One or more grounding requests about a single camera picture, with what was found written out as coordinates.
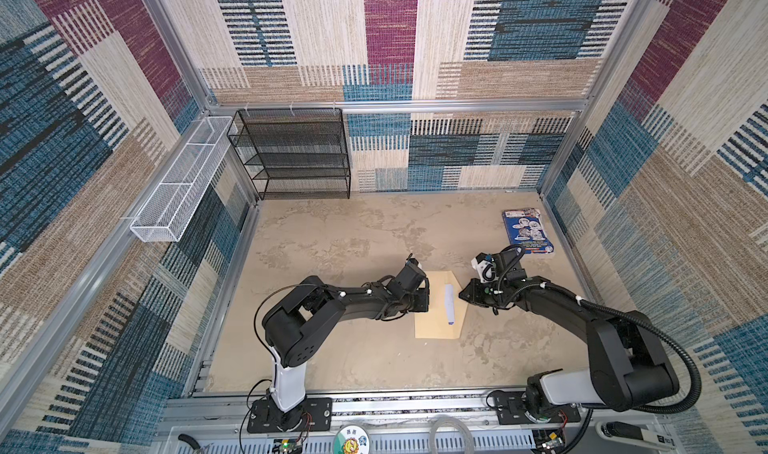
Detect white letter paper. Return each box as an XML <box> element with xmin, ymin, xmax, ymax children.
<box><xmin>444</xmin><ymin>283</ymin><xmax>456</xmax><ymax>326</ymax></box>

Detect manila paper envelope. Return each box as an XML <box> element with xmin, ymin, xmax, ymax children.
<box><xmin>414</xmin><ymin>271</ymin><xmax>468</xmax><ymax>340</ymax></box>

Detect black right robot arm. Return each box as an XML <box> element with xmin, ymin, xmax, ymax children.
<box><xmin>459</xmin><ymin>245</ymin><xmax>703</xmax><ymax>419</ymax></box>

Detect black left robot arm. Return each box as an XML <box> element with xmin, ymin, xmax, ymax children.
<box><xmin>254</xmin><ymin>257</ymin><xmax>430</xmax><ymax>414</ymax></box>

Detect blue comic paperback book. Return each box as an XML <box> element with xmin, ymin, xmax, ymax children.
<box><xmin>502</xmin><ymin>208</ymin><xmax>554</xmax><ymax>255</ymax></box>

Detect clear plastic tube loop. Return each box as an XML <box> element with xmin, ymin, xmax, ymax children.
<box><xmin>427</xmin><ymin>416</ymin><xmax>476</xmax><ymax>453</ymax></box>

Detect white handheld device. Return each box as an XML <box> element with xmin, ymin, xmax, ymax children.
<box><xmin>595</xmin><ymin>421</ymin><xmax>677</xmax><ymax>452</ymax></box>

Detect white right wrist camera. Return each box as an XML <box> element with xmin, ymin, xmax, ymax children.
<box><xmin>471</xmin><ymin>253</ymin><xmax>497</xmax><ymax>284</ymax></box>

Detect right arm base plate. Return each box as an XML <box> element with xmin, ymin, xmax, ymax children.
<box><xmin>485</xmin><ymin>389</ymin><xmax>582</xmax><ymax>426</ymax></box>

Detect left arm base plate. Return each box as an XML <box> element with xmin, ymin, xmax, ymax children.
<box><xmin>246</xmin><ymin>397</ymin><xmax>333</xmax><ymax>434</ymax></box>

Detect black wire mesh shelf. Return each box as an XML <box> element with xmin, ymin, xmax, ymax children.
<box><xmin>229</xmin><ymin>108</ymin><xmax>351</xmax><ymax>201</ymax></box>

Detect white wire mesh basket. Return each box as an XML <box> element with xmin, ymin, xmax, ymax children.
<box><xmin>130</xmin><ymin>117</ymin><xmax>233</xmax><ymax>243</ymax></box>

